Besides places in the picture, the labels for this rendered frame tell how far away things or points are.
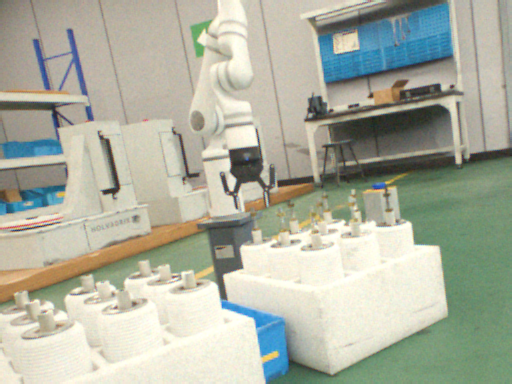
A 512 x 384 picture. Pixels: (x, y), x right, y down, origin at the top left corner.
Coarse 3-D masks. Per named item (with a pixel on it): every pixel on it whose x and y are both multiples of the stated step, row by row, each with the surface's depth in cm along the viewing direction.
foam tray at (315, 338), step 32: (416, 256) 126; (256, 288) 126; (288, 288) 116; (320, 288) 110; (352, 288) 114; (384, 288) 120; (416, 288) 126; (288, 320) 119; (320, 320) 109; (352, 320) 114; (384, 320) 120; (416, 320) 126; (288, 352) 122; (320, 352) 112; (352, 352) 114
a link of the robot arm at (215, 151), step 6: (216, 108) 151; (222, 114) 152; (222, 120) 152; (222, 126) 153; (216, 132) 153; (222, 132) 155; (210, 138) 159; (216, 138) 157; (222, 138) 156; (210, 144) 158; (216, 144) 155; (204, 150) 154; (210, 150) 152; (216, 150) 152; (222, 150) 152; (204, 156) 153; (210, 156) 152; (216, 156) 152; (222, 156) 152; (228, 156) 153
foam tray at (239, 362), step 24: (168, 336) 95; (192, 336) 93; (216, 336) 93; (240, 336) 96; (0, 360) 98; (96, 360) 89; (144, 360) 86; (168, 360) 88; (192, 360) 91; (216, 360) 93; (240, 360) 96
